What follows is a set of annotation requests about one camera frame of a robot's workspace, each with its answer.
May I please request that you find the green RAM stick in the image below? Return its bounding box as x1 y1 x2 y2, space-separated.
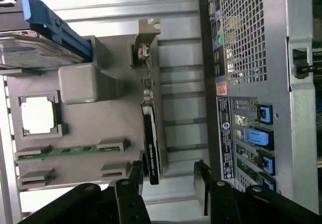
16 145 122 161

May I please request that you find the black label sticker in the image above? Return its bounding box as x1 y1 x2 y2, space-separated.
216 96 236 181

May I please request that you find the silver CPU chip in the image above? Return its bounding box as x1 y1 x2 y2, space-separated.
21 96 58 135

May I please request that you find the blue expansion slot latch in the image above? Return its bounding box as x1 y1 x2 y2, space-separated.
256 150 275 176
243 127 274 150
256 103 274 124
261 173 277 192

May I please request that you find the black and grey PC case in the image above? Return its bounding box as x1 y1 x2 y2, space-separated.
198 0 322 215

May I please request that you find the hard disk with blue caddy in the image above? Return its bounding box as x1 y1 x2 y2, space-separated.
0 0 92 71

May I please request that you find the grey plastic parts rack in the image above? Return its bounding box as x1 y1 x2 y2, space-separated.
5 35 169 192

